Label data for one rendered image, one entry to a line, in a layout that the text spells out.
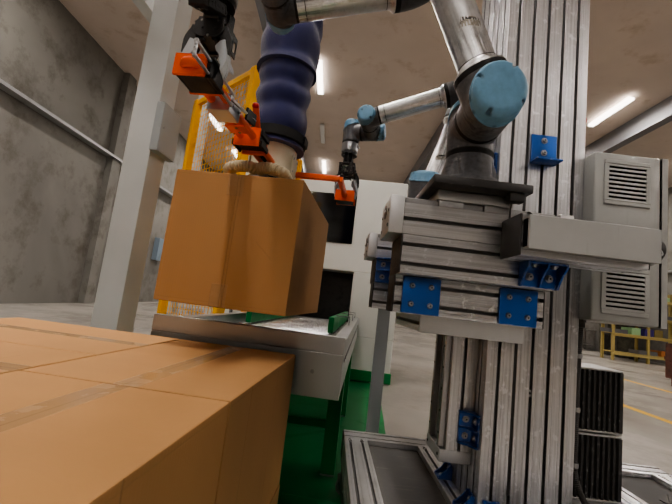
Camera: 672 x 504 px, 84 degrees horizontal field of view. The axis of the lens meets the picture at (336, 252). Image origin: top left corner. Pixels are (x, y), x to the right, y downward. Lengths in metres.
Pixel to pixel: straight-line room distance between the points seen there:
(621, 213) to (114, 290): 2.31
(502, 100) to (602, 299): 0.61
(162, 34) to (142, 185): 0.96
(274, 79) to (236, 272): 0.76
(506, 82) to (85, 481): 0.90
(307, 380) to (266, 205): 0.61
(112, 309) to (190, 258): 1.31
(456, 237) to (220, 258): 0.66
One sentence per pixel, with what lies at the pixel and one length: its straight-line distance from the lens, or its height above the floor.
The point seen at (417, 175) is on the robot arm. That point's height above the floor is 1.23.
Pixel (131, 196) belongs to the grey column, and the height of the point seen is 1.19.
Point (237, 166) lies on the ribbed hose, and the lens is 1.32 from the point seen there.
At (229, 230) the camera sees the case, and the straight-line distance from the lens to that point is 1.15.
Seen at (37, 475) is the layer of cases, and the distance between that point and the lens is 0.49.
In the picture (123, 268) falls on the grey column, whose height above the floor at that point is 0.77.
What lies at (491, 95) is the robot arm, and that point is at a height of 1.18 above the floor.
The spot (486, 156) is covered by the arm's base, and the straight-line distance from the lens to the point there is 1.00.
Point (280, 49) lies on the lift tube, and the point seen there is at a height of 1.62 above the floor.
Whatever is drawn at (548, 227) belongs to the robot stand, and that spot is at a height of 0.93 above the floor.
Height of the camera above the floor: 0.74
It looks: 7 degrees up
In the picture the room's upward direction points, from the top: 7 degrees clockwise
